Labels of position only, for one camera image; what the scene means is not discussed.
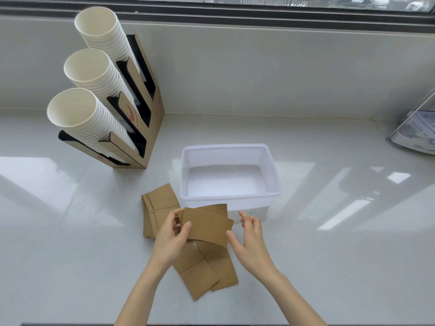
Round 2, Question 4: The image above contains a person's left hand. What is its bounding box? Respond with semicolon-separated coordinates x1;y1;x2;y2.
151;208;193;269

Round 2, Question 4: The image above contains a white plastic container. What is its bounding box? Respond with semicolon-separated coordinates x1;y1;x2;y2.
180;143;283;222

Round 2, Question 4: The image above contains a cardboard cup dispenser rack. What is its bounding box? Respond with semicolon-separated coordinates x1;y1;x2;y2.
58;33;166;170

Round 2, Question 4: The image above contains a stack of brown sleeves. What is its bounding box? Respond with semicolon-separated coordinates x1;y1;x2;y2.
141;183;181;239

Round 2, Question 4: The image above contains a brown cardboard cup sleeve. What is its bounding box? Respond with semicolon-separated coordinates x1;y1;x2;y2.
183;209;234;248
194;241;239;292
172;242;205;274
179;259;220;301
179;203;228;221

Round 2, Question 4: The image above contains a stack of white paper cups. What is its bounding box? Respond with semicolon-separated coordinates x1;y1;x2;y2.
74;6;142;82
63;48;140;110
46;88;140;164

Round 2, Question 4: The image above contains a person's right forearm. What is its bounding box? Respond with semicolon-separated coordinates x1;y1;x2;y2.
262;271;328;326

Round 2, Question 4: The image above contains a person's right hand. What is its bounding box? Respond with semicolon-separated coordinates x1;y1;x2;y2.
226;210;283;281

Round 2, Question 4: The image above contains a clear acrylic holder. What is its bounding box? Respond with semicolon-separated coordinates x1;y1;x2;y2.
385;93;435;155

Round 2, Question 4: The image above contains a dark window frame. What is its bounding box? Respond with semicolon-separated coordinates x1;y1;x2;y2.
0;0;435;30

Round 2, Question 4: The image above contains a person's left forearm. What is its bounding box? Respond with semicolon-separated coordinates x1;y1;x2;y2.
114;260;170;326

